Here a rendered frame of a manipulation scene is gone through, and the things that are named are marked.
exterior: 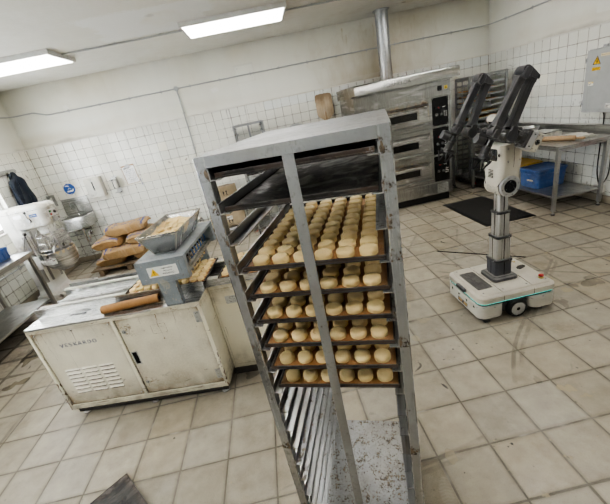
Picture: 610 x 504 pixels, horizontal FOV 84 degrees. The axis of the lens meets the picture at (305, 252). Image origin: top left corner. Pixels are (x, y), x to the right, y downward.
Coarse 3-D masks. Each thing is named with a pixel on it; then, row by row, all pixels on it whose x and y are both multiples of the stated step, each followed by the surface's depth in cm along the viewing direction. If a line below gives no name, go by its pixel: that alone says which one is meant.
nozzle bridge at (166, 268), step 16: (208, 224) 275; (192, 240) 241; (208, 240) 278; (144, 256) 228; (160, 256) 222; (176, 256) 216; (208, 256) 292; (144, 272) 220; (160, 272) 220; (176, 272) 220; (160, 288) 225; (176, 288) 225; (176, 304) 230
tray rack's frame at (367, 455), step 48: (240, 144) 99; (288, 144) 79; (336, 144) 77; (384, 144) 75; (384, 192) 79; (240, 288) 98; (336, 384) 108; (288, 432) 124; (336, 432) 197; (384, 432) 191; (336, 480) 172; (384, 480) 168
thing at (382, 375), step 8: (376, 368) 115; (384, 368) 111; (288, 376) 116; (296, 376) 116; (304, 376) 115; (312, 376) 114; (320, 376) 116; (328, 376) 113; (344, 376) 111; (352, 376) 111; (360, 376) 110; (368, 376) 110; (376, 376) 111; (384, 376) 108; (392, 376) 109
